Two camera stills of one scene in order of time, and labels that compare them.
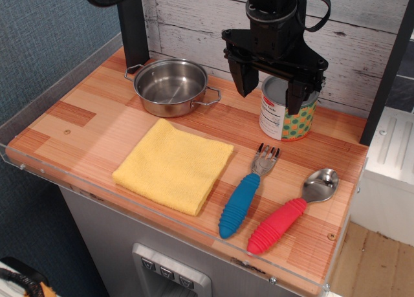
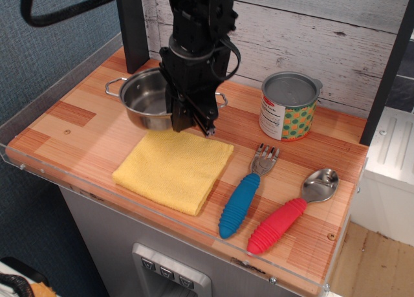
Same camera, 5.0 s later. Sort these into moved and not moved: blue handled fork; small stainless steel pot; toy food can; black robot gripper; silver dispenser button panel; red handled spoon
Moved: black robot gripper; small stainless steel pot
Not moved: toy food can; red handled spoon; blue handled fork; silver dispenser button panel
